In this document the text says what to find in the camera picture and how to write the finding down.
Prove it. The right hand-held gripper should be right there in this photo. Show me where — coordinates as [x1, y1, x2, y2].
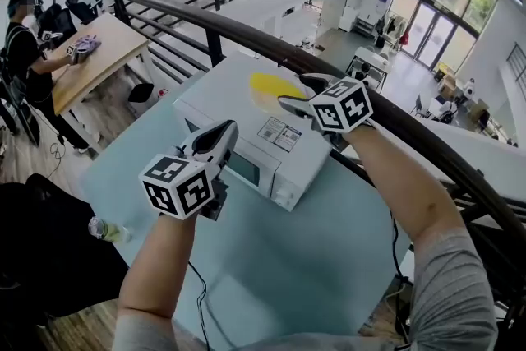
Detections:
[277, 72, 375, 153]

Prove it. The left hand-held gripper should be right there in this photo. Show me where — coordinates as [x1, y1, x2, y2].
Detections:
[138, 119, 241, 223]

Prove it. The white plate with yellow section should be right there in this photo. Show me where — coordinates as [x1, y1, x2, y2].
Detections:
[248, 72, 310, 117]

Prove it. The person's right forearm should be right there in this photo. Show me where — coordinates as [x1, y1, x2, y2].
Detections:
[343, 125, 468, 248]

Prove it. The person's left forearm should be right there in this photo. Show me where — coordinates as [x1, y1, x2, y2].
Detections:
[117, 213, 199, 320]

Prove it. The white microwave oven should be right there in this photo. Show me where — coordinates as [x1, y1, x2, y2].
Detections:
[172, 51, 335, 213]

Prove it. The white downstairs table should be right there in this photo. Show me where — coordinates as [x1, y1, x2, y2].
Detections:
[348, 46, 392, 92]

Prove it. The dark curved metal railing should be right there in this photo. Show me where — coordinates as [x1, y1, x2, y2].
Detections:
[109, 0, 526, 326]

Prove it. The black waste bin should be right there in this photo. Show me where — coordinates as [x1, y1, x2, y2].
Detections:
[127, 82, 155, 104]

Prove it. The clear plastic bottle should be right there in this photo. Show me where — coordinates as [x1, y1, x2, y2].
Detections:
[87, 216, 134, 245]

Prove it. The cardboard box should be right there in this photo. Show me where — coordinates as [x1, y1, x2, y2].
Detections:
[437, 74, 458, 100]

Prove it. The wooden table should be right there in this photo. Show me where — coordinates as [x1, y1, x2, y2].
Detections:
[51, 12, 151, 155]

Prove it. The purple cloth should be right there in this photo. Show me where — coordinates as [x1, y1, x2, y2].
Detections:
[76, 35, 103, 55]

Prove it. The black mesh office chair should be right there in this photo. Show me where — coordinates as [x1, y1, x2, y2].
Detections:
[0, 173, 131, 328]

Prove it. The black side railing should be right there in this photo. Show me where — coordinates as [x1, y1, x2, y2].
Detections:
[505, 41, 526, 96]

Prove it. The person's grey shirt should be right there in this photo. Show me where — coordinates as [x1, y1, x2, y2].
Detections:
[113, 225, 501, 351]

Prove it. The black cable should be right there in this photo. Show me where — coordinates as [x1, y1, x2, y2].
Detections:
[389, 211, 413, 344]
[187, 261, 215, 351]

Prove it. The glass entrance window wall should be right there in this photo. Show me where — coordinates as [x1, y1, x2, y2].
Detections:
[388, 0, 499, 76]

